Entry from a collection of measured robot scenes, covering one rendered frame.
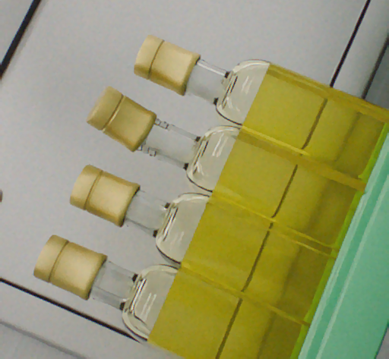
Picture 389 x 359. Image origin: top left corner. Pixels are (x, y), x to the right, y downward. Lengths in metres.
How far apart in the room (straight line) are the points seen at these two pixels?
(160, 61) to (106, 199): 0.12
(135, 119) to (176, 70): 0.05
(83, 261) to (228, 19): 0.31
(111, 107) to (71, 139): 0.16
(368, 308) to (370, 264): 0.03
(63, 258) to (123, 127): 0.11
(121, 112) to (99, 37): 0.19
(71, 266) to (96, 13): 0.29
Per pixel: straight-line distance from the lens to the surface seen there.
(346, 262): 0.72
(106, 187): 0.76
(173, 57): 0.80
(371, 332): 0.64
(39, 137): 0.93
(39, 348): 0.92
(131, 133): 0.78
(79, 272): 0.75
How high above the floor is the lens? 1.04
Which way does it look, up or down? 4 degrees up
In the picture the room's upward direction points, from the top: 67 degrees counter-clockwise
